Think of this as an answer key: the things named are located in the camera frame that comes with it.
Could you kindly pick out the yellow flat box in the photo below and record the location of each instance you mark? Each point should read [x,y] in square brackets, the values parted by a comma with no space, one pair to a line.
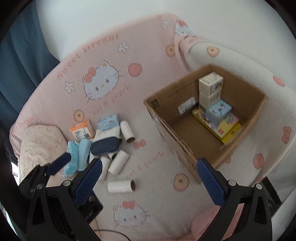
[227,132]

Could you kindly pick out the white green printed carton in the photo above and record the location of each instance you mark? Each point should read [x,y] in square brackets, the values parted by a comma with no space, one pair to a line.
[208,100]
[210,83]

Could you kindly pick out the light blue whale print box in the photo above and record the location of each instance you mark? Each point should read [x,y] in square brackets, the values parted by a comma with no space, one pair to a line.
[218,112]

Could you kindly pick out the light blue wet wipes pack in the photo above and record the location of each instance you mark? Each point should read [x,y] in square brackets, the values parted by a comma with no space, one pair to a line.
[72,160]

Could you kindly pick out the pink white printed sofa cover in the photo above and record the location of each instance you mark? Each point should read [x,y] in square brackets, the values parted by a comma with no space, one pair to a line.
[150,58]

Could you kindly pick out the brown cardboard box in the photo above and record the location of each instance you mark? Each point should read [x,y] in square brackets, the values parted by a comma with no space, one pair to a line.
[242,92]

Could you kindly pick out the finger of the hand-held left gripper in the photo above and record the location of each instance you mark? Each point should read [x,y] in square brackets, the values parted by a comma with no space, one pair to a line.
[57,163]

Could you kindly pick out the pile of white paper tubes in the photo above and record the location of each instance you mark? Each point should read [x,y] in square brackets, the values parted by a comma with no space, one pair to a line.
[119,163]

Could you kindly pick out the light blue barcode label box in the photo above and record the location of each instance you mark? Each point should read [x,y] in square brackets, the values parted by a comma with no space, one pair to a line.
[107,121]

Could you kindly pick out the blue curtain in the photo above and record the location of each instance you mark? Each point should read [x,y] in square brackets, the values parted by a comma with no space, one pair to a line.
[23,69]

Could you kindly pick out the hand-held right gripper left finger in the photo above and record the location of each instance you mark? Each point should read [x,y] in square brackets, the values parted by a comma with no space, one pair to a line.
[89,183]

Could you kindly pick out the navy glasses case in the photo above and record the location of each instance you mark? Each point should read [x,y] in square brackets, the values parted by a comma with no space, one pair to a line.
[105,145]

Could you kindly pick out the pink floral pillow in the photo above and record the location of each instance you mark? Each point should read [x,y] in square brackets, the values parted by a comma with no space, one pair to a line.
[39,143]

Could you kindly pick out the white small box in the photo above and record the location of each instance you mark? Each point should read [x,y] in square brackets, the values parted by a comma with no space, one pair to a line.
[111,134]

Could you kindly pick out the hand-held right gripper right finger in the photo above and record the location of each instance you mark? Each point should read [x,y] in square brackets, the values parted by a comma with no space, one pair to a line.
[211,185]

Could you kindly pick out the plain light blue long box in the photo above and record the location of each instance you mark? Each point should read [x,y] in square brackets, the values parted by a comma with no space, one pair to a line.
[84,153]

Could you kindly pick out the orange white tissue pack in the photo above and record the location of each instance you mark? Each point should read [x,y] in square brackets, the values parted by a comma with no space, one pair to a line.
[81,132]

